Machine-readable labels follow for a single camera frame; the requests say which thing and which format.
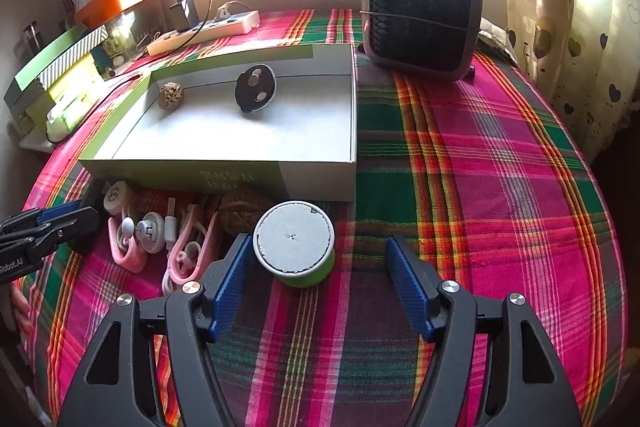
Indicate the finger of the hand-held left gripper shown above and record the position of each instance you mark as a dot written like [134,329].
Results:
[62,210]
[75,224]

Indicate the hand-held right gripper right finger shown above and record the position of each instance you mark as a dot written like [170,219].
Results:
[407,277]

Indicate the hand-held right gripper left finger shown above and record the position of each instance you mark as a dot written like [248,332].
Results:
[232,277]

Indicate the black remote control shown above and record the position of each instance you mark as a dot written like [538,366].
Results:
[95,193]

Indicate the pink plastic clip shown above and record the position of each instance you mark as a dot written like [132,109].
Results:
[122,254]
[192,252]

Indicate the large brown walnut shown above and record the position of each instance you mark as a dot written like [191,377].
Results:
[240,207]

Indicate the green spool with white top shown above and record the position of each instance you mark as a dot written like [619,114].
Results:
[292,237]

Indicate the shallow green cardboard box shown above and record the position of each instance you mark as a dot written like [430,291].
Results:
[225,132]

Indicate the white round perforated cap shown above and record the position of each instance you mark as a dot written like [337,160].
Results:
[116,198]

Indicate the small white knob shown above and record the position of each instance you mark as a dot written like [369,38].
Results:
[128,225]

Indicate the white round suction hook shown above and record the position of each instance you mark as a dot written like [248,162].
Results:
[149,232]

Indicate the light green box stack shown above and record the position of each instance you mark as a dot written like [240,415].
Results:
[70,97]

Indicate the green striped box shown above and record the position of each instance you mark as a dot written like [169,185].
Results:
[50,57]

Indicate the small brown walnut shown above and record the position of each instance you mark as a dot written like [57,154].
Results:
[171,96]

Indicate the dark metal flask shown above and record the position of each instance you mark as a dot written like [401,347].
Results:
[31,39]

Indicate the black oval case white discs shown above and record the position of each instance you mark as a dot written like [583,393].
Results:
[247,99]

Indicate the white power strip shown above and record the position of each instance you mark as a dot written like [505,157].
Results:
[220,27]

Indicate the grey cloth bundle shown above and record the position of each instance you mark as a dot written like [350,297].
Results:
[495,37]

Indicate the white plug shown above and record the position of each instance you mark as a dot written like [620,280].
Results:
[223,12]

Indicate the grey black desk fan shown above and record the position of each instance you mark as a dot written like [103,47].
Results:
[420,7]

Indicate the cream heart print curtain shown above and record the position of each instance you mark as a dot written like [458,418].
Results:
[575,32]

